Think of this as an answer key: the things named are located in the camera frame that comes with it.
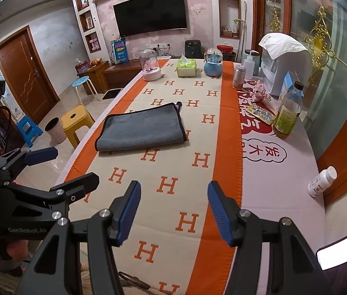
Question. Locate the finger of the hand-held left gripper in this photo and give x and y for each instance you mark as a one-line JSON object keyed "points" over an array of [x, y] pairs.
{"points": [[41, 155], [78, 186]]}

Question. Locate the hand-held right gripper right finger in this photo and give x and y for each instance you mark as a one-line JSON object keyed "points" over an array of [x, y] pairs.
{"points": [[219, 215]]}

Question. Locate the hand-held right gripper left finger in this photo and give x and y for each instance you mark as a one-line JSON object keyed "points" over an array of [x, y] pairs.
{"points": [[129, 213]]}

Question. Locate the grey towel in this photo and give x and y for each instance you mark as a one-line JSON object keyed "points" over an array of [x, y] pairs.
{"points": [[139, 129]]}

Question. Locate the person's left hand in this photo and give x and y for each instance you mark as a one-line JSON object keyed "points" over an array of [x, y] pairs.
{"points": [[16, 250]]}

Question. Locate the grey waste bin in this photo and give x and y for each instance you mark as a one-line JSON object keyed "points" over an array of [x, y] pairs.
{"points": [[55, 130]]}

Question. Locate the blue step stool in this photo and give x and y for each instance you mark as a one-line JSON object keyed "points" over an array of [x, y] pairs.
{"points": [[27, 127]]}

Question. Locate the yellow plastic stool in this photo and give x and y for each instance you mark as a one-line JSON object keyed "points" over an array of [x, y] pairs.
{"points": [[75, 117]]}

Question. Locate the white printed tablecloth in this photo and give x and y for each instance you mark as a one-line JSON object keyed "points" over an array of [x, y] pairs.
{"points": [[272, 184]]}

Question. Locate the orange beige printed blanket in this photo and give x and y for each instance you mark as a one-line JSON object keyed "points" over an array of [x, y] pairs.
{"points": [[176, 147]]}

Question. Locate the blue round stool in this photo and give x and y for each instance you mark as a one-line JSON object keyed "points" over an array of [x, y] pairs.
{"points": [[80, 82]]}

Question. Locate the brown wooden door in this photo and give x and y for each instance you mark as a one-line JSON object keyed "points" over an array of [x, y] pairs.
{"points": [[25, 73]]}

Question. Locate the black floor mat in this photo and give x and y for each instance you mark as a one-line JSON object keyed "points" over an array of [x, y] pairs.
{"points": [[112, 94]]}

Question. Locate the red tissue bag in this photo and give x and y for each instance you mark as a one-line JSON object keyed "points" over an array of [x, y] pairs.
{"points": [[81, 67]]}

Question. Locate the white pill bottle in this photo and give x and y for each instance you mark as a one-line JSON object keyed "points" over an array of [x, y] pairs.
{"points": [[321, 182]]}

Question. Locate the silver blister pack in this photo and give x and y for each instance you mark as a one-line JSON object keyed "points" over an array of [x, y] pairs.
{"points": [[261, 112]]}

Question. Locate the wooden low cabinet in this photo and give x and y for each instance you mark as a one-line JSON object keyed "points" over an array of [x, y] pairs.
{"points": [[118, 73]]}

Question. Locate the clear bottle with green label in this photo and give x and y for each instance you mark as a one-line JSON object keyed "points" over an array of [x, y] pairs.
{"points": [[287, 116]]}

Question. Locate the smartphone with lit screen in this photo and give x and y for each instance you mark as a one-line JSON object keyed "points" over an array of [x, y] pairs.
{"points": [[341, 250]]}

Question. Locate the pink wrapped packet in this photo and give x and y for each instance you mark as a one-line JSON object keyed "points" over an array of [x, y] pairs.
{"points": [[259, 91]]}

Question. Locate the blue printed carton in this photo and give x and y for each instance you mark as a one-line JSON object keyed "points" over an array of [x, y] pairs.
{"points": [[119, 51]]}

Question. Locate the metal drink can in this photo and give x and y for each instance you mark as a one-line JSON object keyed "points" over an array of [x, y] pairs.
{"points": [[239, 78]]}

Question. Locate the glass dome ornament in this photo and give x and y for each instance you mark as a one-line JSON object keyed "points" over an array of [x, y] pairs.
{"points": [[150, 64]]}

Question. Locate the blue snow globe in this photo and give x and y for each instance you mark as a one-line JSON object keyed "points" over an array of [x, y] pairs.
{"points": [[213, 66]]}

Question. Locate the green tissue box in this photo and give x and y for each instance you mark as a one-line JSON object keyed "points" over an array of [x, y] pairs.
{"points": [[186, 69]]}

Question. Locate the white squeeze bottle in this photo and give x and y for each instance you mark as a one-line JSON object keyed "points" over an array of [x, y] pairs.
{"points": [[249, 66]]}

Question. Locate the white water dispenser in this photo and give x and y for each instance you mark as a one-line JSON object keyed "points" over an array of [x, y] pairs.
{"points": [[287, 67]]}

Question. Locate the red box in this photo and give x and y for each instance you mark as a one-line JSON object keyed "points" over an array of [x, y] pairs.
{"points": [[225, 49]]}

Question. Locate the black countertop appliance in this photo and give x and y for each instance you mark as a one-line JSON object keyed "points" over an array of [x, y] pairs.
{"points": [[192, 49]]}

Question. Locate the white folded cloth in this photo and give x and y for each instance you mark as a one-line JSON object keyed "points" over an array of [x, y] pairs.
{"points": [[281, 46]]}

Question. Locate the black television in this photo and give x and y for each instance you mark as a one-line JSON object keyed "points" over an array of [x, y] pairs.
{"points": [[150, 12]]}

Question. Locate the white pole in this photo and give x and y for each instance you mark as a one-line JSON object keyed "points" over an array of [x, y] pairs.
{"points": [[243, 30]]}

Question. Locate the large gold door ornament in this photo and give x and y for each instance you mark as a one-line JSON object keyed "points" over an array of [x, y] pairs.
{"points": [[318, 41]]}

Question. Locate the small gold door ornament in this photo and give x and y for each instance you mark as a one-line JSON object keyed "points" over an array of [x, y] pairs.
{"points": [[274, 21]]}

